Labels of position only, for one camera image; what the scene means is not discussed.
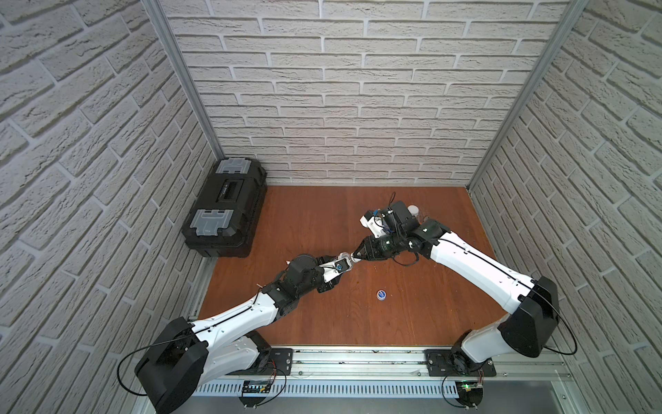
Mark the black plastic toolbox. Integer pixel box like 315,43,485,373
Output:
181,157,267,258

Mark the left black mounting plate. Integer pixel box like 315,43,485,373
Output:
227,331,294,375

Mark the controller circuit board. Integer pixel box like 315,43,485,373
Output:
239,381,270,408
456,382,484,409

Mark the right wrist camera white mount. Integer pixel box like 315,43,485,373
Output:
360,210,391,238

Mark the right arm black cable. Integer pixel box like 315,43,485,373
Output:
439,235,579,357

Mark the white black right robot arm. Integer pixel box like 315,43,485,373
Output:
353,217,560,372

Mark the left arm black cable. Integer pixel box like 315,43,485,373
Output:
116,294,265,398

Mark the right corner aluminium profile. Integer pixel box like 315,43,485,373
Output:
467,0,589,191

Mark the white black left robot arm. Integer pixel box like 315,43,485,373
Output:
134,253,356,413

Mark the corner aluminium profile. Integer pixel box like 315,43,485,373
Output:
467,0,589,191
143,0,225,160

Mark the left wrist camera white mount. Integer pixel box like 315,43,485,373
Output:
320,259,353,283

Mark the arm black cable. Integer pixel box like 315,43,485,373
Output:
116,294,265,398
439,235,579,357

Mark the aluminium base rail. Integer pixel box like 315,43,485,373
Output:
194,345,572,402

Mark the left corner aluminium profile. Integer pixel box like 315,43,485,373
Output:
143,0,225,160

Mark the left controller circuit board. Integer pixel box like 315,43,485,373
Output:
239,381,270,408

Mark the right controller circuit board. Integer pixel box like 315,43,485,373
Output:
456,382,484,409

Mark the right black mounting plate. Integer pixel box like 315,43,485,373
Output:
423,348,497,378

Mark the black mounting plate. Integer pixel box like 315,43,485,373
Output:
423,348,497,378
227,331,294,375

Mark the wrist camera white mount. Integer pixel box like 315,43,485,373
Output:
320,259,353,283
360,210,391,238

